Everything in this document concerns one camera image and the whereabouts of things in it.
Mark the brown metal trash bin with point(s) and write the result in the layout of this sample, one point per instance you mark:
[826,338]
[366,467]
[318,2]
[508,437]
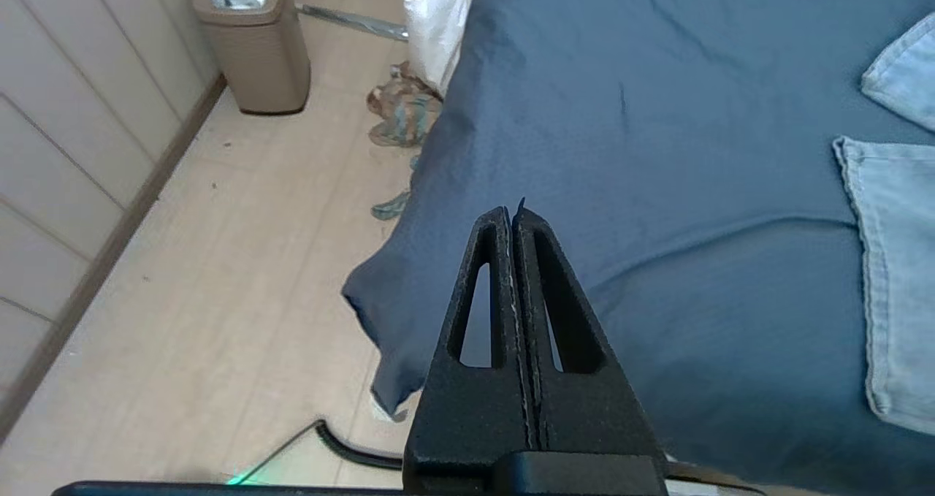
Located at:
[256,58]

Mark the thin metal bar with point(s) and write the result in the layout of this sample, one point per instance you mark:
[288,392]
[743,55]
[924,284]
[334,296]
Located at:
[350,21]

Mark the dark blue bed sheet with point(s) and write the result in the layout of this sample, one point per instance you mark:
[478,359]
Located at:
[657,153]

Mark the light blue denim shorts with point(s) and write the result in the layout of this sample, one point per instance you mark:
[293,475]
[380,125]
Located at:
[898,277]

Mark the brown teal patterned cloth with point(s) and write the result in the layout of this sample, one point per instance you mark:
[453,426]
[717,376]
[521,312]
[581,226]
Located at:
[402,109]

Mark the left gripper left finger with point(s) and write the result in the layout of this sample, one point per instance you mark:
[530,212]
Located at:
[467,408]

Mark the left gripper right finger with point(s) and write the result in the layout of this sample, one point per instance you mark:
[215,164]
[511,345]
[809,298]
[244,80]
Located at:
[584,408]

